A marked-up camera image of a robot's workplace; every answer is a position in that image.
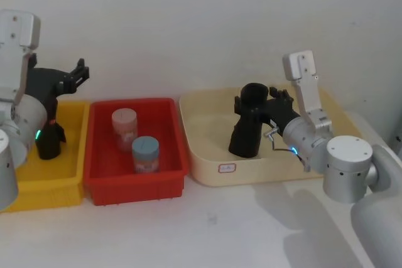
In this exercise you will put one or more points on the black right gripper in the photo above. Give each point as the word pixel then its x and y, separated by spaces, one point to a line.
pixel 284 114

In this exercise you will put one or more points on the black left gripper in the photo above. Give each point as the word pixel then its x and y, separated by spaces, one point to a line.
pixel 44 81

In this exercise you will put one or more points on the black plastic bottle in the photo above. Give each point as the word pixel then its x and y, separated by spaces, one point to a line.
pixel 246 136

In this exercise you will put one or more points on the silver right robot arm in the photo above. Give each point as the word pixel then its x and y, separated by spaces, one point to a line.
pixel 345 161

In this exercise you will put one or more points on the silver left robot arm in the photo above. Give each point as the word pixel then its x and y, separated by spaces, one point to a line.
pixel 22 117

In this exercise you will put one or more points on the cream plastic tray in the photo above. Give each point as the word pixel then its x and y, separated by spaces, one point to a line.
pixel 207 142

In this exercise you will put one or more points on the clear jar with pink lid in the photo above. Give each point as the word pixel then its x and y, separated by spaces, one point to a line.
pixel 124 126

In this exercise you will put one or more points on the black bottle with red band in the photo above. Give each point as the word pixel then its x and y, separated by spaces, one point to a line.
pixel 48 142

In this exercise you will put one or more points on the small white label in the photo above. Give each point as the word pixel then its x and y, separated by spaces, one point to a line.
pixel 227 168

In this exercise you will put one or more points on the clear jar with blue lid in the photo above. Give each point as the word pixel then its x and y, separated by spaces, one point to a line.
pixel 145 155

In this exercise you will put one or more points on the yellow plastic bin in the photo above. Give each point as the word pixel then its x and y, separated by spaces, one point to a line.
pixel 50 180

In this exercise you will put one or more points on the red plastic bin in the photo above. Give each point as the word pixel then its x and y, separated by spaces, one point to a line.
pixel 103 186

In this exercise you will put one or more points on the white table cloth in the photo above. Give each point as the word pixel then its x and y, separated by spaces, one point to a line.
pixel 188 233

